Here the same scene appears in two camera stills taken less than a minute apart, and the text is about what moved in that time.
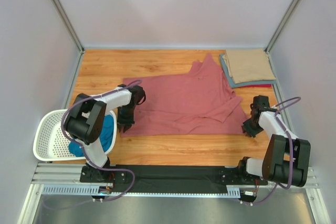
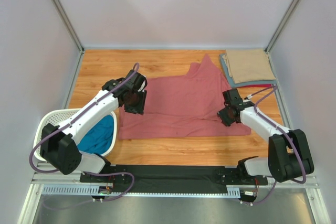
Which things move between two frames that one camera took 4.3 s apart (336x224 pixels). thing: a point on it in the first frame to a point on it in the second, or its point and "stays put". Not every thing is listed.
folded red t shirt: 258,85 stays put
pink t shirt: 199,102 stays put
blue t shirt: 105,137 stays put
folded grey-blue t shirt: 231,82 stays put
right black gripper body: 250,126 to 224,116
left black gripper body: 125,117 to 139,102
